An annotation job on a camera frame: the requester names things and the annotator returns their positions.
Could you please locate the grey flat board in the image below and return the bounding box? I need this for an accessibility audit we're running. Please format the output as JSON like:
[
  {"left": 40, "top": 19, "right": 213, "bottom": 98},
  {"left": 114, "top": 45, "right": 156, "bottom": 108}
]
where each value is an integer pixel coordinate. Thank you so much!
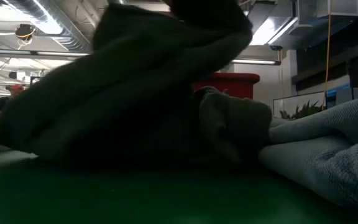
[{"left": 336, "top": 86, "right": 358, "bottom": 100}]

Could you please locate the black ceiling device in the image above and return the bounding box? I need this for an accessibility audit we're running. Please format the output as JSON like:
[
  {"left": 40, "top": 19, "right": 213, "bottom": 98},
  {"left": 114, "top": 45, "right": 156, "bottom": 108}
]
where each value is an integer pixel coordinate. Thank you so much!
[{"left": 14, "top": 24, "right": 36, "bottom": 40}]

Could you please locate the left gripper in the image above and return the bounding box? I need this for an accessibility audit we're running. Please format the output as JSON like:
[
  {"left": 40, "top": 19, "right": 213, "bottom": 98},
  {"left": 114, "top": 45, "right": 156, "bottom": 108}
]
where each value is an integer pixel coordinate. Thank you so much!
[{"left": 169, "top": 0, "right": 253, "bottom": 34}]

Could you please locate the dark green hooded sweatshirt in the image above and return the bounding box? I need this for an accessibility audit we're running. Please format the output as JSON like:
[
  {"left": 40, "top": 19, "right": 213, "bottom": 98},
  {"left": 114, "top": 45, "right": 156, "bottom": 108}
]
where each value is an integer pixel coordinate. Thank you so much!
[{"left": 0, "top": 0, "right": 273, "bottom": 169}]

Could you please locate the large red plastic laundry bin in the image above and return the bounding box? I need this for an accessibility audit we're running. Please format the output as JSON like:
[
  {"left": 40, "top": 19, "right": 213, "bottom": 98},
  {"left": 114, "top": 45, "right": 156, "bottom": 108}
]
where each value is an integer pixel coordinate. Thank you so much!
[{"left": 193, "top": 72, "right": 261, "bottom": 100}]

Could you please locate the round silver ventilation duct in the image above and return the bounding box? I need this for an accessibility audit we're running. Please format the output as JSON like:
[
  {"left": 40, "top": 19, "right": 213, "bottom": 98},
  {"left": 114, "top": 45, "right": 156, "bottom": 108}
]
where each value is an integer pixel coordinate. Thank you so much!
[{"left": 4, "top": 0, "right": 91, "bottom": 52}]

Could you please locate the long ceiling light bar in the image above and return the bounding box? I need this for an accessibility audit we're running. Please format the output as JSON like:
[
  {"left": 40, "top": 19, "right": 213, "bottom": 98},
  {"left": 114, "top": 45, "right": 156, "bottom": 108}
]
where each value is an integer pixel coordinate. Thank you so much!
[{"left": 0, "top": 48, "right": 282, "bottom": 66}]

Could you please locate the white ceiling box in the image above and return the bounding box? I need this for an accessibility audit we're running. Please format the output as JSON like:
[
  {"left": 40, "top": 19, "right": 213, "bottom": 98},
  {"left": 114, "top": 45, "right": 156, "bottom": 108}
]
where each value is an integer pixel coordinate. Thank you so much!
[{"left": 316, "top": 0, "right": 358, "bottom": 17}]

